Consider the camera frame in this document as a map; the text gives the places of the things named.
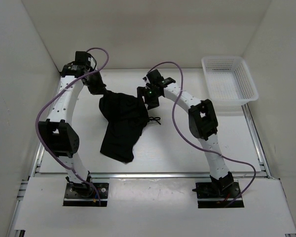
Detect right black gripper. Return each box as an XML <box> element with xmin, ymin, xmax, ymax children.
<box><xmin>137</xmin><ymin>87</ymin><xmax>161</xmax><ymax>110</ymax></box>

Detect black shorts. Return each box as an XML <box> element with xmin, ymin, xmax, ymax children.
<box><xmin>98</xmin><ymin>89</ymin><xmax>162</xmax><ymax>163</ymax></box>

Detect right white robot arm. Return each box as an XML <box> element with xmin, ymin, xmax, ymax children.
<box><xmin>137</xmin><ymin>69</ymin><xmax>234</xmax><ymax>198</ymax></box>

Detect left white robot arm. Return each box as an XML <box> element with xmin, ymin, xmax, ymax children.
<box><xmin>35</xmin><ymin>49</ymin><xmax>107</xmax><ymax>198</ymax></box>

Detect white perforated plastic basket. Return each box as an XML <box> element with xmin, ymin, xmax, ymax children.
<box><xmin>201</xmin><ymin>56</ymin><xmax>259</xmax><ymax>107</ymax></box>

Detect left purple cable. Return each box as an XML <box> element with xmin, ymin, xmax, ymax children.
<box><xmin>36</xmin><ymin>47</ymin><xmax>111</xmax><ymax>205</ymax></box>

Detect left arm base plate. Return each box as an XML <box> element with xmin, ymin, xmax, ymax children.
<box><xmin>63</xmin><ymin>182</ymin><xmax>109</xmax><ymax>207</ymax></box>

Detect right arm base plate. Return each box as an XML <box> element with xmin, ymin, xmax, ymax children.
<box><xmin>192</xmin><ymin>176</ymin><xmax>244</xmax><ymax>209</ymax></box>

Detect aluminium frame rail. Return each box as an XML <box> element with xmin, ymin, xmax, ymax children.
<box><xmin>4</xmin><ymin>71</ymin><xmax>296</xmax><ymax>237</ymax></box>

